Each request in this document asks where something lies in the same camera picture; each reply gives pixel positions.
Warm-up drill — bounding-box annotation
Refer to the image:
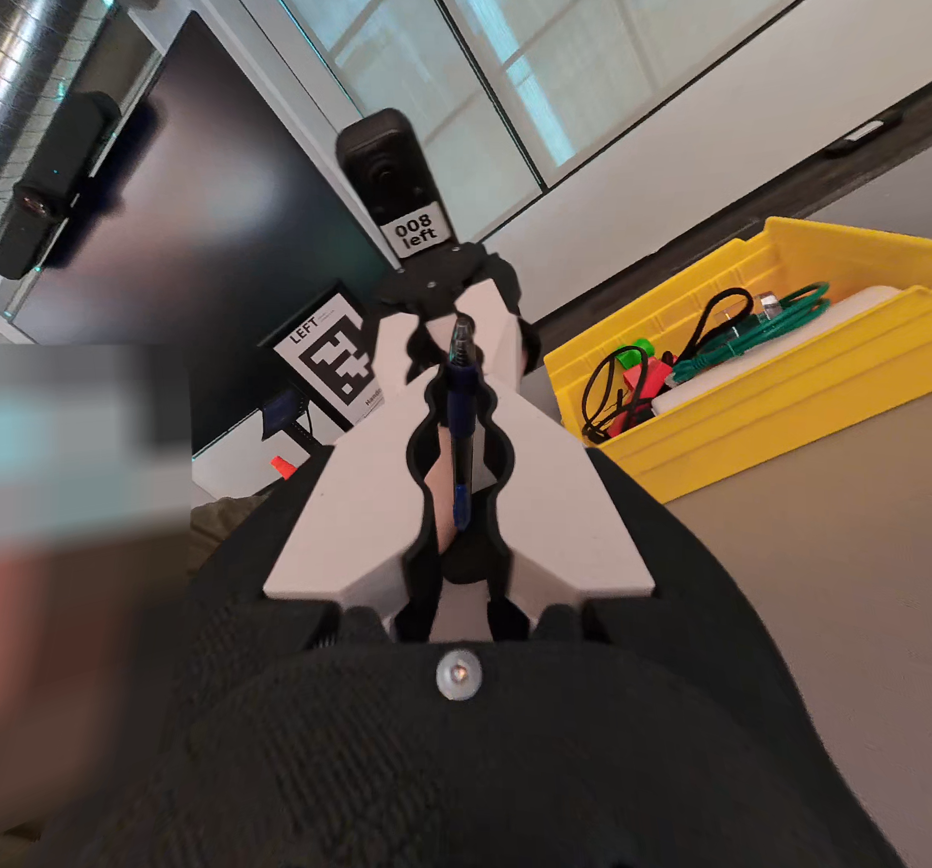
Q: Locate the person's left hand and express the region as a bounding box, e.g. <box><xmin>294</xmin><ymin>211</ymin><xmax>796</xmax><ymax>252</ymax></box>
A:
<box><xmin>424</xmin><ymin>446</ymin><xmax>470</xmax><ymax>552</ymax></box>

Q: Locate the blue pen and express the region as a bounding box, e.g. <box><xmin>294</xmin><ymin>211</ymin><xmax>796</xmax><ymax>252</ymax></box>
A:
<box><xmin>440</xmin><ymin>315</ymin><xmax>482</xmax><ymax>530</ymax></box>

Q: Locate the framed marker sign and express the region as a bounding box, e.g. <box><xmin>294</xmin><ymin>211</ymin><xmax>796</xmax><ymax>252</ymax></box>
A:
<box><xmin>273</xmin><ymin>291</ymin><xmax>387</xmax><ymax>432</ymax></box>

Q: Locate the black cable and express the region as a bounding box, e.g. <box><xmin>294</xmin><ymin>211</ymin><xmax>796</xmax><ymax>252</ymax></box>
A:
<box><xmin>581</xmin><ymin>347</ymin><xmax>660</xmax><ymax>445</ymax></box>

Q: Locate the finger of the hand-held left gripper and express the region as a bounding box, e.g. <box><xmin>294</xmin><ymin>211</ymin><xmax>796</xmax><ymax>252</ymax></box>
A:
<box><xmin>373</xmin><ymin>315</ymin><xmax>432</xmax><ymax>404</ymax></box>
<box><xmin>428</xmin><ymin>283</ymin><xmax>527</xmax><ymax>394</ymax></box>

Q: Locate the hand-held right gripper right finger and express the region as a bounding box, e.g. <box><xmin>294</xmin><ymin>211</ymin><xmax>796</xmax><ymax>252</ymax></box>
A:
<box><xmin>473</xmin><ymin>370</ymin><xmax>656</xmax><ymax>643</ymax></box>

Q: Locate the olive green shirt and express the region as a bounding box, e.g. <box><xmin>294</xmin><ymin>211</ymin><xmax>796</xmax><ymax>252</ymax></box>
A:
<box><xmin>189</xmin><ymin>493</ymin><xmax>292</xmax><ymax>581</ymax></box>

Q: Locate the yellow plastic bin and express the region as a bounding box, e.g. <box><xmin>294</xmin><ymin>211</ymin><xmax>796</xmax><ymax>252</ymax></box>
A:
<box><xmin>542</xmin><ymin>216</ymin><xmax>932</xmax><ymax>505</ymax></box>

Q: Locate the silver air duct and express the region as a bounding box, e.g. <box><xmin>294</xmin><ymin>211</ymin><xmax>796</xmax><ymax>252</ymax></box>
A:
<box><xmin>0</xmin><ymin>0</ymin><xmax>157</xmax><ymax>177</ymax></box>

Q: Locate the large black monitor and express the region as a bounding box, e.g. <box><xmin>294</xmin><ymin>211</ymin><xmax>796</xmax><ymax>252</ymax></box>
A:
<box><xmin>15</xmin><ymin>9</ymin><xmax>398</xmax><ymax>461</ymax></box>

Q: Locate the red toy block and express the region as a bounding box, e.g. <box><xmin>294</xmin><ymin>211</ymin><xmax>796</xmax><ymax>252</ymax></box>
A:
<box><xmin>604</xmin><ymin>357</ymin><xmax>674</xmax><ymax>439</ymax></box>

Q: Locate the green cable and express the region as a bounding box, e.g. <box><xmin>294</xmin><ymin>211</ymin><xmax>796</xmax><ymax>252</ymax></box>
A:
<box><xmin>670</xmin><ymin>282</ymin><xmax>832</xmax><ymax>384</ymax></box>

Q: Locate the black webcam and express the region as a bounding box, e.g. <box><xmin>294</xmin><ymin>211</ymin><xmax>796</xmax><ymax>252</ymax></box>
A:
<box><xmin>0</xmin><ymin>90</ymin><xmax>125</xmax><ymax>281</ymax></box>

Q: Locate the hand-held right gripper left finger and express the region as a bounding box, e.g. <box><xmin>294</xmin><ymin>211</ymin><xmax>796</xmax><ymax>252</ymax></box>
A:
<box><xmin>262</xmin><ymin>364</ymin><xmax>445</xmax><ymax>643</ymax></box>

